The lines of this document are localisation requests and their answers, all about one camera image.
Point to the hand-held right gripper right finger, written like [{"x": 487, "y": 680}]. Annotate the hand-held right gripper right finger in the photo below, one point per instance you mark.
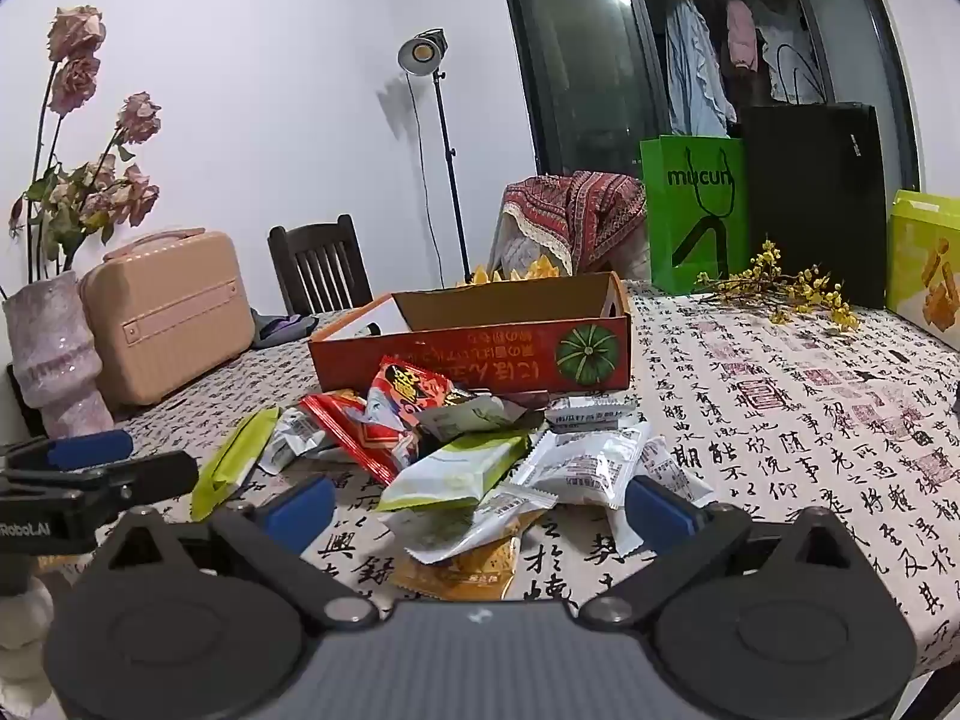
[{"x": 660, "y": 510}]

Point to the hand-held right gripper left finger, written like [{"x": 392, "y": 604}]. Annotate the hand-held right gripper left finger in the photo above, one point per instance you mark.
[{"x": 300, "y": 502}]

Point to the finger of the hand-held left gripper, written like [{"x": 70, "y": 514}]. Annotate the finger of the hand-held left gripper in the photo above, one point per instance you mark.
[
  {"x": 142, "y": 474},
  {"x": 86, "y": 448}
]

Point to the orange cardboard box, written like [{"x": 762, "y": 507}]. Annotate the orange cardboard box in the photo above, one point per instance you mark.
[{"x": 480, "y": 352}]

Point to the person's left hand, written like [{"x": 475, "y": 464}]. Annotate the person's left hand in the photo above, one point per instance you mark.
[{"x": 22, "y": 637}]

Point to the yellow-green snack packet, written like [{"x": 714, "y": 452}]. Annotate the yellow-green snack packet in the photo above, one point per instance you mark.
[{"x": 229, "y": 461}]

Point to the red orange snack packet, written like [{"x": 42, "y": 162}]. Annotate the red orange snack packet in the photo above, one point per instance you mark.
[{"x": 352, "y": 431}]

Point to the pink textured vase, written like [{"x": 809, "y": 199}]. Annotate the pink textured vase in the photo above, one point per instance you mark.
[{"x": 52, "y": 360}]

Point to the pink hard-shell case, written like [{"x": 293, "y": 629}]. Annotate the pink hard-shell case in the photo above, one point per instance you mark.
[{"x": 165, "y": 322}]

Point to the large white green snack packet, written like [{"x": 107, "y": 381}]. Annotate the large white green snack packet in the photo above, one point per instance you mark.
[{"x": 450, "y": 476}]

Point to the grey purple pouch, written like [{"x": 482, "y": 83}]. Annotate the grey purple pouch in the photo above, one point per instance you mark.
[{"x": 281, "y": 326}]

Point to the small white green snack packet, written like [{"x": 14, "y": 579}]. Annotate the small white green snack packet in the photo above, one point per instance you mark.
[{"x": 472, "y": 416}]

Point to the dark wooden chair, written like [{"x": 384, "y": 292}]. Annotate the dark wooden chair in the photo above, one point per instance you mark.
[{"x": 311, "y": 234}]

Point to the yellow artificial flower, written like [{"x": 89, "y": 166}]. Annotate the yellow artificial flower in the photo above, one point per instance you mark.
[{"x": 540, "y": 266}]

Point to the yellow flower branch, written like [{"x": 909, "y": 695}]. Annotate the yellow flower branch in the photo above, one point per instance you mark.
[{"x": 832, "y": 300}]

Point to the green paper bag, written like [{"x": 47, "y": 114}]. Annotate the green paper bag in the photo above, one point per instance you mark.
[{"x": 675, "y": 225}]

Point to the pale fabric-covered chair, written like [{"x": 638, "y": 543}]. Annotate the pale fabric-covered chair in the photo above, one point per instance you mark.
[{"x": 525, "y": 246}]

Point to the red patterned throw cloth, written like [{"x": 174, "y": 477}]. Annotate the red patterned throw cloth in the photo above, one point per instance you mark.
[{"x": 592, "y": 210}]

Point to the black paper bag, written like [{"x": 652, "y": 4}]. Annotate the black paper bag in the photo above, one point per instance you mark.
[{"x": 810, "y": 195}]

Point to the yellow-green gift box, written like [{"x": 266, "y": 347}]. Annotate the yellow-green gift box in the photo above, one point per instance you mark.
[{"x": 922, "y": 262}]

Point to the dried pink flower bouquet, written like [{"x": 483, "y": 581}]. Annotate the dried pink flower bouquet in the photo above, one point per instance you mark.
[{"x": 75, "y": 30}]

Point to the light blue hanging shirt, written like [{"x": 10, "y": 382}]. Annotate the light blue hanging shirt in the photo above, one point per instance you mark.
[{"x": 694, "y": 75}]

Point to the dark framed glass door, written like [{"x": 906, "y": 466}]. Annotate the dark framed glass door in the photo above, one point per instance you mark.
[{"x": 570, "y": 67}]

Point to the studio light on stand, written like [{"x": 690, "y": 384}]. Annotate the studio light on stand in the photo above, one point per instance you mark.
[{"x": 420, "y": 51}]

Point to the white hanging garment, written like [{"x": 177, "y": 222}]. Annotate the white hanging garment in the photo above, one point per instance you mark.
[{"x": 780, "y": 52}]

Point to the pink hanging garment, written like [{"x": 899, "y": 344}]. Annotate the pink hanging garment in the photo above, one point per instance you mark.
[{"x": 741, "y": 34}]

